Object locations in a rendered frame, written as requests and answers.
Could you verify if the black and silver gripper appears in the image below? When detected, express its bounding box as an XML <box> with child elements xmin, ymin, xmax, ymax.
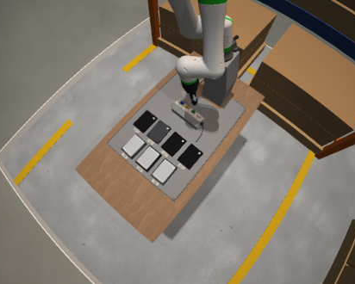
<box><xmin>185</xmin><ymin>87</ymin><xmax>198</xmax><ymax>108</ymax></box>

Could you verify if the grey control panel with coloured keys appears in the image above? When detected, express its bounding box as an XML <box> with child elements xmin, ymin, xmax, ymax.
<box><xmin>171</xmin><ymin>100</ymin><xmax>205</xmax><ymax>131</ymax></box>

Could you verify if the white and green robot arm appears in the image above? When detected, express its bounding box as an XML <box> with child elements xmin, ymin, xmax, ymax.
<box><xmin>167</xmin><ymin>0</ymin><xmax>239</xmax><ymax>90</ymax></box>

